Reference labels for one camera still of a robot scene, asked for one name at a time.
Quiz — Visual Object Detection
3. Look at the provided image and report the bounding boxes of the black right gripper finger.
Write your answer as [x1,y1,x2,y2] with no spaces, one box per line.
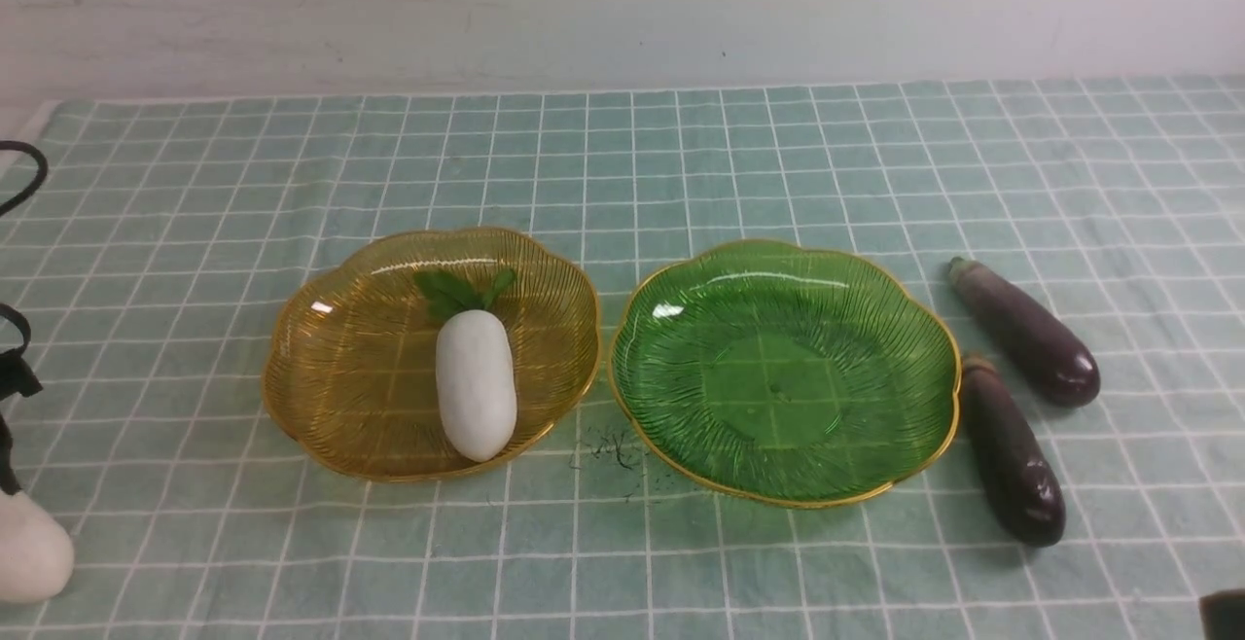
[1196,588,1245,640]

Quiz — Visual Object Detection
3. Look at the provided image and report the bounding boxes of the purple eggplant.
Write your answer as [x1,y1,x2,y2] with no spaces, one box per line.
[959,355,1067,548]
[947,256,1102,408]

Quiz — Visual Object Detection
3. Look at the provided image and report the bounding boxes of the white radish with leaves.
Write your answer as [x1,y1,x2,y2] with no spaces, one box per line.
[415,266,517,463]

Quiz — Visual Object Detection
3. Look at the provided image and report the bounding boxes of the green plastic plate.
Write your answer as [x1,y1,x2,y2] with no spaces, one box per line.
[608,238,961,509]

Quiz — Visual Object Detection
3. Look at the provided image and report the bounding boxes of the amber plastic plate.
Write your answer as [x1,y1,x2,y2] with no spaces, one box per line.
[261,227,603,483]

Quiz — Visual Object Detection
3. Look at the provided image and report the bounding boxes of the black cable left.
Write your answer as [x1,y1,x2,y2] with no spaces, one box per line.
[0,141,50,496]

